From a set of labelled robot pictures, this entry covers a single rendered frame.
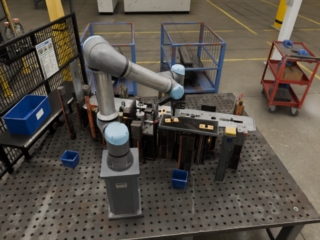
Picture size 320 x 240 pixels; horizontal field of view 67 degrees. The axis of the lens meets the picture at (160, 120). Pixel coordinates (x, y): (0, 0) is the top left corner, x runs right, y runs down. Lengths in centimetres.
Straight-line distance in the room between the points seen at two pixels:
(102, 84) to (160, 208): 89
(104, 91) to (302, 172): 258
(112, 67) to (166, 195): 101
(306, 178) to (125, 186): 229
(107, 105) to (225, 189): 103
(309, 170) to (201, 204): 188
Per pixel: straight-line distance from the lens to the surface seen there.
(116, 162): 130
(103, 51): 104
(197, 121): 158
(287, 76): 383
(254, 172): 200
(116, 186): 140
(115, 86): 409
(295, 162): 335
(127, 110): 174
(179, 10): 979
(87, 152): 207
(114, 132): 122
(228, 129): 156
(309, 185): 315
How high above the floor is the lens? 208
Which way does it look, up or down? 36 degrees down
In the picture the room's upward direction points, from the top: 1 degrees clockwise
